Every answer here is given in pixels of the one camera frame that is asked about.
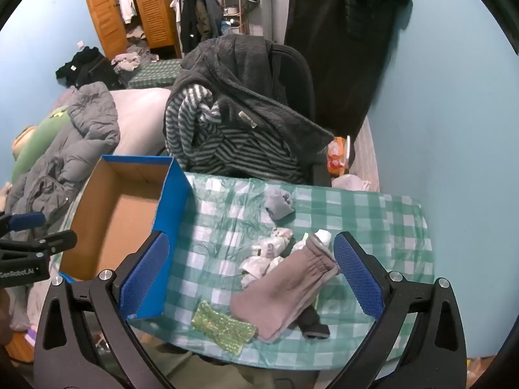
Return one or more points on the blue cardboard box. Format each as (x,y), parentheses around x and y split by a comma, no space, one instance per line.
(117,227)

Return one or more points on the grey clothes pile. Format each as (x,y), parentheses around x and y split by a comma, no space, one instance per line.
(131,58)

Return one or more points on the green plush pillow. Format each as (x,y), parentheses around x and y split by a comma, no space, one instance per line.
(36,146)

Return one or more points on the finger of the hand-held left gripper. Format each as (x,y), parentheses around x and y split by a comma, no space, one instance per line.
(26,221)
(48,242)

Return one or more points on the black hanging garment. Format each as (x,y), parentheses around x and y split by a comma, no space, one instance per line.
(336,48)

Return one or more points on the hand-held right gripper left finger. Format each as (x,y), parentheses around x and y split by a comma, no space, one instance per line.
(146,275)

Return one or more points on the green sparkly cloth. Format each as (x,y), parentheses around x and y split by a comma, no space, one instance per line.
(219,326)

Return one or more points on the green checkered bench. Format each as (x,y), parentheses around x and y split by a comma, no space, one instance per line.
(156,73)

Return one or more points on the grey striped sweater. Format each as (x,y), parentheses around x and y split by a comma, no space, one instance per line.
(227,150)

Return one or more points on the white door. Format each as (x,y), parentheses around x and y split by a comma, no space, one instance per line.
(279,16)

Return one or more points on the black clothes pile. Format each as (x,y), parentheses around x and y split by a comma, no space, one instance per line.
(87,67)

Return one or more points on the green checkered tablecloth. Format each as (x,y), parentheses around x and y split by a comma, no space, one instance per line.
(227,219)

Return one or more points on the wooden louvred wardrobe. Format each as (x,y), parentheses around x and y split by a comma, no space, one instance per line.
(150,8)

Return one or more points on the mauve long sock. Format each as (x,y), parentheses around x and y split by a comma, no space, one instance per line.
(275,295)

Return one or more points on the grey puffer jacket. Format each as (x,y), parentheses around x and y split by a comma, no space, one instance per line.
(81,129)

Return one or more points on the white plastic bag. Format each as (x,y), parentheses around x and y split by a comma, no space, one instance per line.
(350,182)

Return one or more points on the dark jackets on rack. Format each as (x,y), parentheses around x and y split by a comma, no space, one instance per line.
(194,16)

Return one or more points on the grey balled sock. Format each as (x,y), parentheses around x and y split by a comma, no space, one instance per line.
(277,206)

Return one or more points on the beige striped cloth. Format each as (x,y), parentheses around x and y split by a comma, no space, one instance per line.
(367,158)

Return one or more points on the pile of clothes on chair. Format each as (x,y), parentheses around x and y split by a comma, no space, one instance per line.
(243,81)

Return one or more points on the black sock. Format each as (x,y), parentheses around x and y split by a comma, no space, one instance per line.
(314,326)

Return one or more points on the person's olive trousers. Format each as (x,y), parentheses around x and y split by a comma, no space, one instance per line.
(211,372)

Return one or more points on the white sock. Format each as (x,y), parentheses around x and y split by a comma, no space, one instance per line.
(322,237)

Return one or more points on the black office chair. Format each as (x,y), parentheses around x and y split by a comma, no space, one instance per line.
(296,77)

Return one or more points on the white patterned socks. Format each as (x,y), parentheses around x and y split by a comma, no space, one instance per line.
(263,251)

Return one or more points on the orange plastic bag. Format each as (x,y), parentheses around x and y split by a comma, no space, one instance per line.
(336,158)

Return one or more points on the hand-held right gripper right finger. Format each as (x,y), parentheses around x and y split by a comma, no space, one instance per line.
(359,275)

